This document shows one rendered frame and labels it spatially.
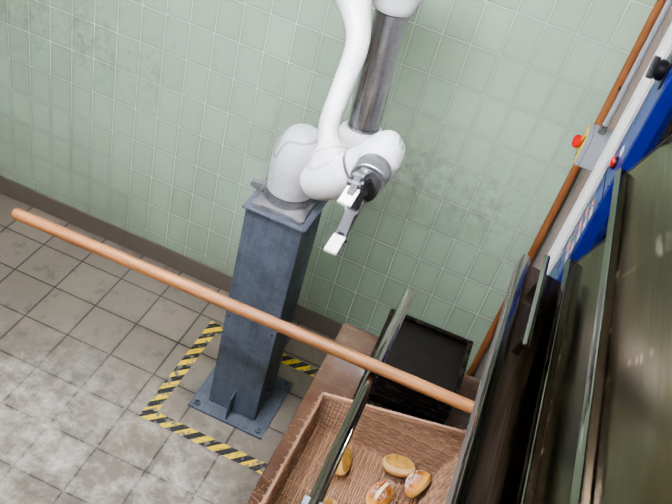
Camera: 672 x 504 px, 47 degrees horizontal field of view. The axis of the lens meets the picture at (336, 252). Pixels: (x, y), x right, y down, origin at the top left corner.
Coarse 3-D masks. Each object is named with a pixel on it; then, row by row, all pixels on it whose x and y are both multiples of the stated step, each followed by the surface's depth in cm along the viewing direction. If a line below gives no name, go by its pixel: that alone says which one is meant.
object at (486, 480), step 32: (544, 288) 182; (544, 320) 174; (544, 352) 166; (480, 384) 155; (512, 384) 156; (512, 416) 150; (480, 448) 141; (512, 448) 144; (480, 480) 136; (512, 480) 139
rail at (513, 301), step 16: (528, 256) 185; (512, 288) 176; (512, 304) 170; (512, 320) 166; (496, 352) 158; (496, 368) 154; (496, 384) 151; (480, 400) 148; (480, 416) 144; (480, 432) 141; (464, 464) 135; (464, 480) 132; (464, 496) 130
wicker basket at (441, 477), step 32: (320, 416) 237; (384, 416) 226; (320, 448) 233; (352, 448) 236; (384, 448) 234; (416, 448) 229; (448, 448) 224; (288, 480) 222; (352, 480) 227; (384, 480) 230; (448, 480) 217
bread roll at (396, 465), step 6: (390, 456) 231; (396, 456) 231; (402, 456) 231; (384, 462) 229; (390, 462) 229; (396, 462) 229; (402, 462) 229; (408, 462) 229; (384, 468) 229; (390, 468) 228; (396, 468) 227; (402, 468) 227; (408, 468) 228; (414, 468) 229; (390, 474) 230; (396, 474) 228; (402, 474) 228; (408, 474) 228
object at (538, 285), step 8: (544, 256) 182; (544, 264) 179; (544, 272) 176; (544, 280) 175; (536, 288) 172; (528, 296) 177; (536, 296) 169; (536, 304) 167; (536, 312) 165; (528, 320) 163; (528, 328) 161; (528, 336) 159; (520, 344) 160; (528, 344) 157; (512, 352) 162; (520, 352) 162
